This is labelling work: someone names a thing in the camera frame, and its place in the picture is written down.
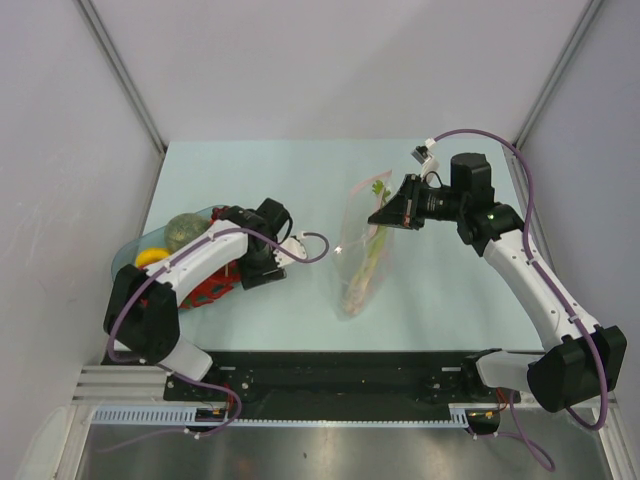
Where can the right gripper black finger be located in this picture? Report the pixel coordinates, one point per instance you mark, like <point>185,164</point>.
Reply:
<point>390,219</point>
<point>398,204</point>

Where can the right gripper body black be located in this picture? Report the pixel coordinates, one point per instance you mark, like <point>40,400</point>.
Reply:
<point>432,204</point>

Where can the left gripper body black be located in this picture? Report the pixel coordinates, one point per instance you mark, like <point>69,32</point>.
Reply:
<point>257,262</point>

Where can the clear zip top bag pink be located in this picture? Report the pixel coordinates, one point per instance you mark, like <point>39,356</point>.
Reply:
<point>362,245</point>

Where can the red plastic lobster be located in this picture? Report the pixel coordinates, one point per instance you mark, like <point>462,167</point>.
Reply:
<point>217,284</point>

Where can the green celery stalks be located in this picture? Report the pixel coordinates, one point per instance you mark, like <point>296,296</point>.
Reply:
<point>370,245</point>

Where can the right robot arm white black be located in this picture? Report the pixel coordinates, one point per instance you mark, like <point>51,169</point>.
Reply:
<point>581,359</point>

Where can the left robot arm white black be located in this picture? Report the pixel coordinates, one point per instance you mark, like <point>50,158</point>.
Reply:
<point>143,309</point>

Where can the green round melon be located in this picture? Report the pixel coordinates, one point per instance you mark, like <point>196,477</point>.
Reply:
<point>183,229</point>

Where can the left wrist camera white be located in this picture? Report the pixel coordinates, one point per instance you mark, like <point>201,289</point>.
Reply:
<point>290,251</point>

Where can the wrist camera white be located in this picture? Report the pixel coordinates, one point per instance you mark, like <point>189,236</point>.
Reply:
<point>423,154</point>
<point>290,251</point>

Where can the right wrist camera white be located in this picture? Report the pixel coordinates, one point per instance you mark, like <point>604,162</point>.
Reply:
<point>423,154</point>

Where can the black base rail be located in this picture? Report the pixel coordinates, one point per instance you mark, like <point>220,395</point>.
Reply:
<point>341,385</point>

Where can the white slotted cable duct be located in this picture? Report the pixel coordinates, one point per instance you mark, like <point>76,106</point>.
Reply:
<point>451,417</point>

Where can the aluminium frame post right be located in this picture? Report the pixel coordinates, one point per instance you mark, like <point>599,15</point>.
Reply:
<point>559,68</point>

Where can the aluminium frame post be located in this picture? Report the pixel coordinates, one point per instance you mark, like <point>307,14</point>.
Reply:
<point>559,68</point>
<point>105,43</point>

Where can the aluminium frame post left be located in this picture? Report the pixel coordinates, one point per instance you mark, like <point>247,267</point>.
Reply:
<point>105,43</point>

